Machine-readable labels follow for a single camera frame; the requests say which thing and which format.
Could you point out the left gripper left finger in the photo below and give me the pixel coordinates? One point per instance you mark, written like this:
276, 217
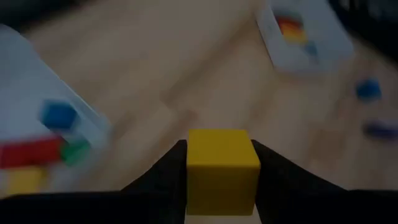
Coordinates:
171, 180

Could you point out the yellow long block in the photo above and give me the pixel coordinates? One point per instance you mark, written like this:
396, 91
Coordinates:
26, 180

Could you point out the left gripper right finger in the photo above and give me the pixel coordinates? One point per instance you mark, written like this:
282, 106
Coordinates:
280, 177

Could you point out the purple long block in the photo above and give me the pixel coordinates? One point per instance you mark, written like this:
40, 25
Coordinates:
382, 129

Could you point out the yellow cube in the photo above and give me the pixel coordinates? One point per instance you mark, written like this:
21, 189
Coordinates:
222, 168
293, 35

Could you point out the blue cube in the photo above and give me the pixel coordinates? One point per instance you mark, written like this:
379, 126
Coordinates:
368, 89

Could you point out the red long block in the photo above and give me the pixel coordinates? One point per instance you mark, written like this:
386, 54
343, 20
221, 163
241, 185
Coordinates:
29, 153

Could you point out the green long block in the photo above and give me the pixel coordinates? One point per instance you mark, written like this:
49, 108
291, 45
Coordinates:
75, 152

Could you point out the white plastic bin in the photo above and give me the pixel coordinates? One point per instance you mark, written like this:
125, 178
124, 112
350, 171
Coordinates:
329, 37
18, 93

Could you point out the blue long block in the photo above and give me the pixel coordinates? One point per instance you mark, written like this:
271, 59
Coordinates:
59, 115

